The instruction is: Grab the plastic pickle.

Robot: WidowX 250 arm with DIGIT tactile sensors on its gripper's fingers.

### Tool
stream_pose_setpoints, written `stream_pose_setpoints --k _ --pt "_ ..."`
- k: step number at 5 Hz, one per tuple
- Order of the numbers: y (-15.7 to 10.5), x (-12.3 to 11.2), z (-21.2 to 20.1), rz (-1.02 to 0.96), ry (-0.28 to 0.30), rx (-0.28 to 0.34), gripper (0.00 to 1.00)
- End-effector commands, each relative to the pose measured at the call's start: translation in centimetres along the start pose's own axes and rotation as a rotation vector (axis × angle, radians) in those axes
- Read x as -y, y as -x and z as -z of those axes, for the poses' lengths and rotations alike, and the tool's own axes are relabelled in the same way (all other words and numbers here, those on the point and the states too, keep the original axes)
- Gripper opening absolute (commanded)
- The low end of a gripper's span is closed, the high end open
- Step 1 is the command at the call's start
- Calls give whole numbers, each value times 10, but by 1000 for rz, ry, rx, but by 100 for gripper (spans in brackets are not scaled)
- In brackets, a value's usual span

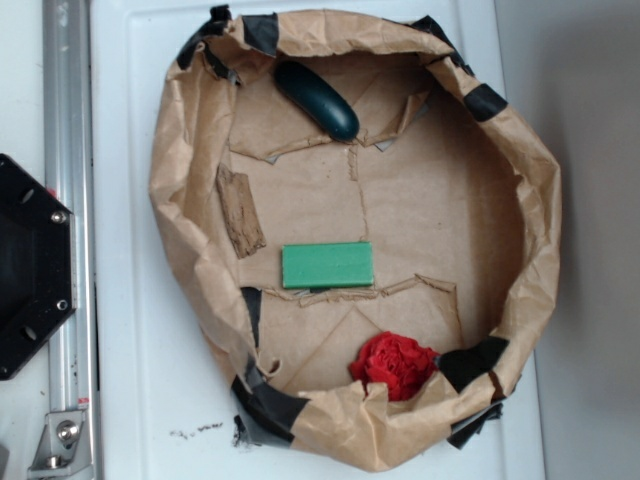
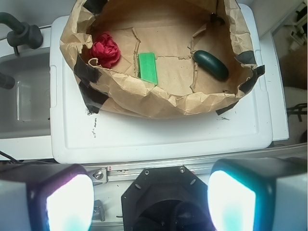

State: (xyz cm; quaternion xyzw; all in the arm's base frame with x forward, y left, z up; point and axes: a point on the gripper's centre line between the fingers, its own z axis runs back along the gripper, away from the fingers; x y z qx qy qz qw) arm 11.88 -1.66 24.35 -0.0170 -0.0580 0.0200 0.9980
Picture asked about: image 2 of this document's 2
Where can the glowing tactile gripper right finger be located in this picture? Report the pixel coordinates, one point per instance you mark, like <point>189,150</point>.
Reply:
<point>259,194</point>

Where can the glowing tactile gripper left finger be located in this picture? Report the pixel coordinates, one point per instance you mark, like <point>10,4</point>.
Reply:
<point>45,197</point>

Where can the dark green plastic pickle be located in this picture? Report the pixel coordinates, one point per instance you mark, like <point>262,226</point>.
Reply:
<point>212,64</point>

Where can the white plastic bin lid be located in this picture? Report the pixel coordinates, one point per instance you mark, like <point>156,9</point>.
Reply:
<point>78,136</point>

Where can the translucent plastic bin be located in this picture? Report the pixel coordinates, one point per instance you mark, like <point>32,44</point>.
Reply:
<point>25,108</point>

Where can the crumpled red cloth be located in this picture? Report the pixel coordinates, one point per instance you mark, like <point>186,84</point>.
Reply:
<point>105,50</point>

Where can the bright green plastic block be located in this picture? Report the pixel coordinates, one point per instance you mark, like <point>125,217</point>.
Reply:
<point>147,67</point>

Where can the brown paper bag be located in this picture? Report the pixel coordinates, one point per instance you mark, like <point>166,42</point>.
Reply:
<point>173,30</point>

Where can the black octagonal mount plate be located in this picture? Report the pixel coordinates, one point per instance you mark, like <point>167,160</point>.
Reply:
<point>166,199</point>

